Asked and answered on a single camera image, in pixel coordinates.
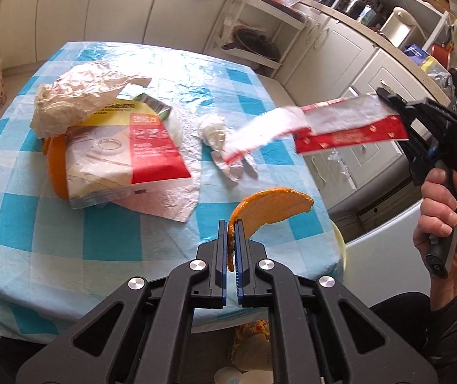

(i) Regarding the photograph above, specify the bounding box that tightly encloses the small green white carton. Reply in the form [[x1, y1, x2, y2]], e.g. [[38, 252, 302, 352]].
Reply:
[[130, 92, 173, 121]]

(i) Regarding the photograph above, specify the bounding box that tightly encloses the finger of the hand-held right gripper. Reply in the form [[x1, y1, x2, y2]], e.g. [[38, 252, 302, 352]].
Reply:
[[375, 87, 439, 187]]

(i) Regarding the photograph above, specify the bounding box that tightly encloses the blue white checked tablecloth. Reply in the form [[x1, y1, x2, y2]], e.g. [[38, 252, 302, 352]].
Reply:
[[0, 41, 343, 334]]

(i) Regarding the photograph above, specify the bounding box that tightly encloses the red pot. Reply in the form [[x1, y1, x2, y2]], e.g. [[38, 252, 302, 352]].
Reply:
[[430, 42, 453, 62]]

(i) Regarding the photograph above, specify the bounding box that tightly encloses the white plastic bag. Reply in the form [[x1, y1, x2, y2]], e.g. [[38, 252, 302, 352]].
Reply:
[[32, 62, 153, 139]]

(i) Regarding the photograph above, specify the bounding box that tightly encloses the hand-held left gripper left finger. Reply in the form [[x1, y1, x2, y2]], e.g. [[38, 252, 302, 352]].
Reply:
[[16, 220, 229, 384]]

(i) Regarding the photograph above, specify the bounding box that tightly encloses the blue box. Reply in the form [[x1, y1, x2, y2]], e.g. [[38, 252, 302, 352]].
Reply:
[[404, 42, 433, 62]]

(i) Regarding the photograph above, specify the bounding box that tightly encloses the pale yellow round bin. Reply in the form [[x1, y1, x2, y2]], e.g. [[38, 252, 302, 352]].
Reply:
[[329, 219, 349, 289]]

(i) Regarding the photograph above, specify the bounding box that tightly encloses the person's right hand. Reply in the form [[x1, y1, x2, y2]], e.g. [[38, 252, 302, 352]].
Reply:
[[412, 167, 457, 289]]

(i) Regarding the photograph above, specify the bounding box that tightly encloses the curved orange peel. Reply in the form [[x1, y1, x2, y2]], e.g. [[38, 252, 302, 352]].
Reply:
[[227, 187, 315, 273]]

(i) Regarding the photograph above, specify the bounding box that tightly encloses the open kitchen shelf unit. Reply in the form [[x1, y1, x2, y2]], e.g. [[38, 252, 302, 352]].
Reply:
[[330, 0, 457, 54]]

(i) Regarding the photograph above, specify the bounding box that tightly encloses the white shelf rack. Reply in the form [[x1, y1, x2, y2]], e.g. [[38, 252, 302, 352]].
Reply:
[[206, 0, 309, 78]]

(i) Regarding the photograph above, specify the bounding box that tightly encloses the white countertop appliance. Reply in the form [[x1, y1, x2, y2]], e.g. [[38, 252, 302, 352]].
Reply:
[[380, 6, 417, 49]]

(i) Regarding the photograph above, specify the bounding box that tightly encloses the long red white wrapper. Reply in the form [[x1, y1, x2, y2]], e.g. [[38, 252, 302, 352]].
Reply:
[[228, 93, 411, 161]]

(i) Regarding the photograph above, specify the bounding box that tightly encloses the beige speckled countertop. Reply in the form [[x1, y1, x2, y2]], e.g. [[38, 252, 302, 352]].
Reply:
[[294, 0, 453, 89]]

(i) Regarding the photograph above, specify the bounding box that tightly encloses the cream kitchen cabinet row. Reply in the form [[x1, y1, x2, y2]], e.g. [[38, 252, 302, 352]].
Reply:
[[0, 0, 237, 67]]

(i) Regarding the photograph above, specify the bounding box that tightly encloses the black pan on shelf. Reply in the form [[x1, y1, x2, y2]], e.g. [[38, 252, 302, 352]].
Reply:
[[222, 26, 281, 62]]

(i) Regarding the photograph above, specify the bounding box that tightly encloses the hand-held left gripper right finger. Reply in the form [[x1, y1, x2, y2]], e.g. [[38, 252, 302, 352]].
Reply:
[[234, 224, 439, 384]]

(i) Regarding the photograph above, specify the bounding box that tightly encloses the yellow red snack package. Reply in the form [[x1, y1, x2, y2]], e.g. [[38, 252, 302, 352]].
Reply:
[[65, 98, 193, 209]]

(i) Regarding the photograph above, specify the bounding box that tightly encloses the orange floral patterned packet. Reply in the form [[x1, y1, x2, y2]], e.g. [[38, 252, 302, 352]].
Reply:
[[232, 320, 271, 372]]

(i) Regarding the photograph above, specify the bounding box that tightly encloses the clear plastic scrap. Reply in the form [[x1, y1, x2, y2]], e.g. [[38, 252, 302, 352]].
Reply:
[[324, 148, 359, 188]]

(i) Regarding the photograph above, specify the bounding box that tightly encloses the large orange peel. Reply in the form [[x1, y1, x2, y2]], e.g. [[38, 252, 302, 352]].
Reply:
[[42, 136, 71, 201]]

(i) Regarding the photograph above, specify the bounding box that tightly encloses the cream drawer cabinet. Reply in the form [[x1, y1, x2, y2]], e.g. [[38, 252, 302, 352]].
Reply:
[[276, 2, 427, 244]]

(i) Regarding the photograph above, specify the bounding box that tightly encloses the dark metal pot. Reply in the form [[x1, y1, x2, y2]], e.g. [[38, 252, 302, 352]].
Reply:
[[342, 0, 367, 19]]

